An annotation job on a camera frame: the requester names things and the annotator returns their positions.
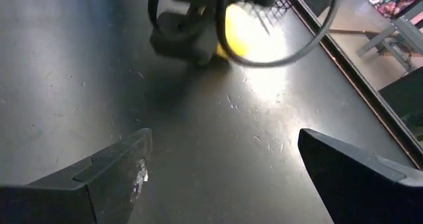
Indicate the grey metal table frame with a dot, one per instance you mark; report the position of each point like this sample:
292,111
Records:
401,25

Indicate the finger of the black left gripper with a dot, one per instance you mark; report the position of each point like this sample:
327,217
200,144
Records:
261,19
181,39

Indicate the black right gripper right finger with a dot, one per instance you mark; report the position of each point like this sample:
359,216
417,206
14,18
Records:
367,187

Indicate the black mesh crate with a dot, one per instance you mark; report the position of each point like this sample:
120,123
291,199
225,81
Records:
406,98

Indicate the black table mat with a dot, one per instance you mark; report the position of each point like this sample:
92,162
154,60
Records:
99,68

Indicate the yellow lemon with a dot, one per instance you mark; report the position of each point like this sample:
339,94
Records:
236,42

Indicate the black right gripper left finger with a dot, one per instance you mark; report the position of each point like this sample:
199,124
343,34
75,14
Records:
66,191

